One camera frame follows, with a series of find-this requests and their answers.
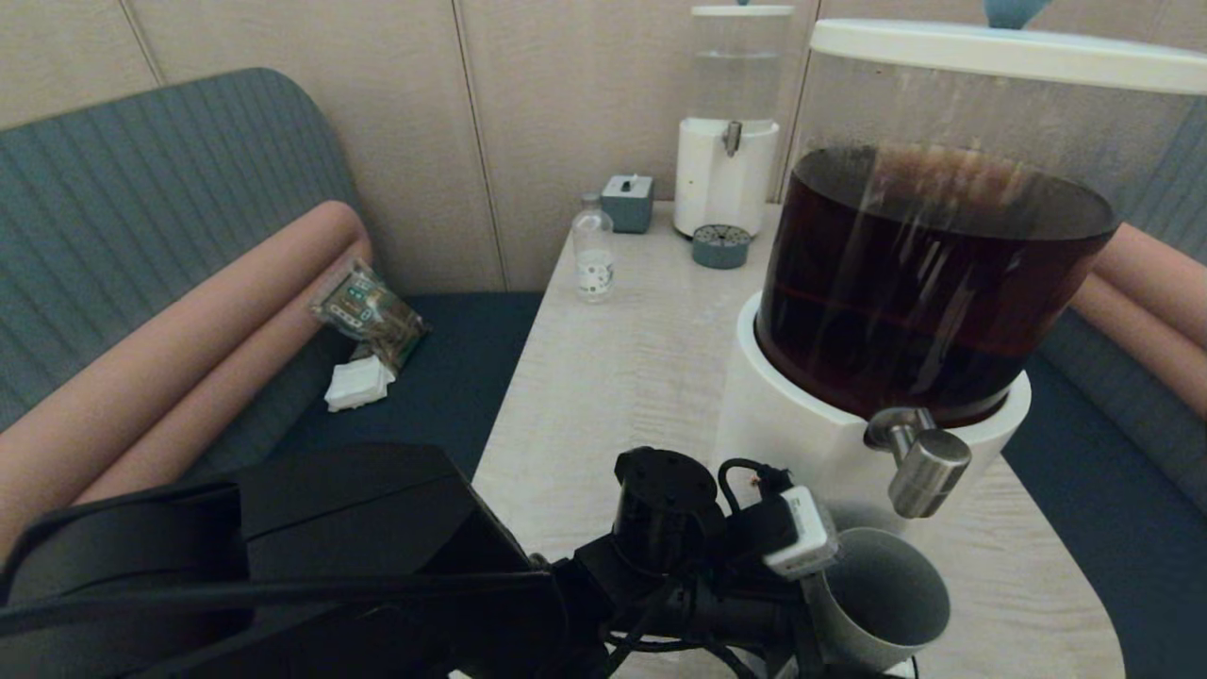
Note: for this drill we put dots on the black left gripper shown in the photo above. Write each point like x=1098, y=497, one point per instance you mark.
x=754, y=608

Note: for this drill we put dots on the grey plastic cup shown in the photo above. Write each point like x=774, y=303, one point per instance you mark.
x=886, y=604

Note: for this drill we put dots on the large dark tea dispenser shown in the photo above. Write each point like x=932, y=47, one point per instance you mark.
x=801, y=415

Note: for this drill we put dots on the large steel dispenser tap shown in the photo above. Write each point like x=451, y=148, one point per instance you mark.
x=929, y=467

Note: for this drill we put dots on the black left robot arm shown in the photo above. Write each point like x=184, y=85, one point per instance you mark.
x=358, y=528

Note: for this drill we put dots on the large perforated steel drip tray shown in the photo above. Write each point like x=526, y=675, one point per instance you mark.
x=913, y=668

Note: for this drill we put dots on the small perforated drip tray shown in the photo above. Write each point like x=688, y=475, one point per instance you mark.
x=721, y=248

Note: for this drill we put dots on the clear plastic bottle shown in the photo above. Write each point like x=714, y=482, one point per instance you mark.
x=594, y=267

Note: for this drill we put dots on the dark blue seat cushion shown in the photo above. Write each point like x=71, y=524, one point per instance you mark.
x=424, y=396
x=1132, y=566

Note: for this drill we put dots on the small clear water dispenser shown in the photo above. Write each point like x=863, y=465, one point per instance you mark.
x=717, y=189

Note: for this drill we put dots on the grey-blue square box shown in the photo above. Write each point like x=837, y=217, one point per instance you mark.
x=627, y=206

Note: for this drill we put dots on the white folded napkins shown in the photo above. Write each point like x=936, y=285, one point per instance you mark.
x=358, y=387

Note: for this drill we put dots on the small steel dispenser tap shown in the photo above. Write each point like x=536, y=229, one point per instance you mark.
x=732, y=138

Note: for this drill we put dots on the pink bolster cushion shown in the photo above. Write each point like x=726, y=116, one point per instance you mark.
x=1169, y=283
x=1150, y=349
x=189, y=349
x=217, y=415

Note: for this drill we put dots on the clear snack packet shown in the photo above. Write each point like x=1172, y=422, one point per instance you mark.
x=368, y=316

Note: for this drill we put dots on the small white dispenser lid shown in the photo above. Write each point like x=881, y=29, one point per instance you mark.
x=743, y=10

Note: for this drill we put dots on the large white dispenser lid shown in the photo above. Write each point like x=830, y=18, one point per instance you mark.
x=990, y=47

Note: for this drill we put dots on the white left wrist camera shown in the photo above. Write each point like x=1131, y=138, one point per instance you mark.
x=801, y=538

